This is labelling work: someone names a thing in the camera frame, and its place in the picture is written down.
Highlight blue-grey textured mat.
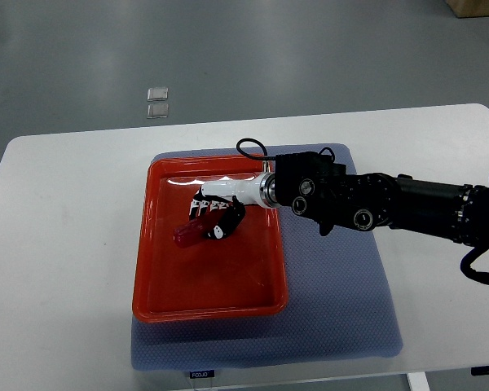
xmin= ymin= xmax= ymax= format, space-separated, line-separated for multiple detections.
xmin=131 ymin=149 xmax=403 ymax=371

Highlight black cable loop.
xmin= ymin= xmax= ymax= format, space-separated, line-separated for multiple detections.
xmin=236 ymin=138 xmax=276 ymax=160

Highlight black frame bottom right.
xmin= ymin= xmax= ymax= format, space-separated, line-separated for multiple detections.
xmin=470 ymin=366 xmax=489 ymax=376

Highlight upper silver floor plate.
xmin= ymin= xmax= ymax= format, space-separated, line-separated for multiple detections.
xmin=147 ymin=86 xmax=169 ymax=102

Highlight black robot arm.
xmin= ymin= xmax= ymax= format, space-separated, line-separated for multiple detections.
xmin=189 ymin=147 xmax=489 ymax=285

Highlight white robotic hand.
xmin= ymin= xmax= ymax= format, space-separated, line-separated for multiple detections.
xmin=189 ymin=173 xmax=274 ymax=239

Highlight white table leg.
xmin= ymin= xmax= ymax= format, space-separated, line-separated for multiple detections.
xmin=407 ymin=372 xmax=430 ymax=391

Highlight red plastic tray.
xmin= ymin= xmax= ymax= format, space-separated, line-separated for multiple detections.
xmin=132 ymin=155 xmax=289 ymax=323

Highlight cardboard box corner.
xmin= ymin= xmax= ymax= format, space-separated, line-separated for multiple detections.
xmin=445 ymin=0 xmax=489 ymax=18

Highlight red pepper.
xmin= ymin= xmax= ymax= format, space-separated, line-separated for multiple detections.
xmin=173 ymin=210 xmax=228 ymax=248

